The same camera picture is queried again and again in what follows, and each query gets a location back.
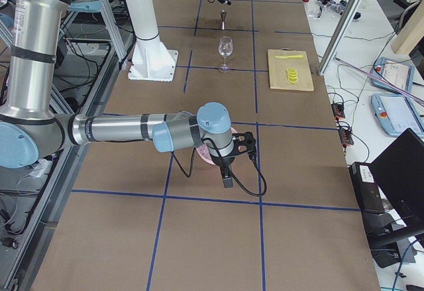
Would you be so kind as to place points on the aluminium frame post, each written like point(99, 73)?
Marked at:
point(344, 22)

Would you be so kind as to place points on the blue teach pendant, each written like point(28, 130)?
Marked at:
point(398, 73)
point(395, 114)

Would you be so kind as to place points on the yellow plastic knife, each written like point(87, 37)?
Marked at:
point(291, 56)

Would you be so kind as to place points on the wooden plank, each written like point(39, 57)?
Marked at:
point(412, 27)

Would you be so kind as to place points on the blue teach pendant near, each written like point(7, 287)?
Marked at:
point(395, 114)

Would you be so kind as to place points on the black laptop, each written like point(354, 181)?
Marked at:
point(398, 171)

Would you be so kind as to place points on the steel cocktail jigger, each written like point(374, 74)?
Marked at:
point(223, 16)

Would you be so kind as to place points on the bamboo cutting board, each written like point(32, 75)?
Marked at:
point(277, 71)

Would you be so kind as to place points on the yellow lemon slices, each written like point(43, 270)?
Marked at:
point(292, 75)

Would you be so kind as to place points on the clear wine glass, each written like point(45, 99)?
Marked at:
point(225, 50)

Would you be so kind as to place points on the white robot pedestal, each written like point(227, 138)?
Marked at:
point(151, 60)

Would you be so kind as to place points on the pink ice bowl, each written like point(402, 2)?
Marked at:
point(203, 152)

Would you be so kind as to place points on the blue teach pendant far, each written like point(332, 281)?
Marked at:
point(398, 73)

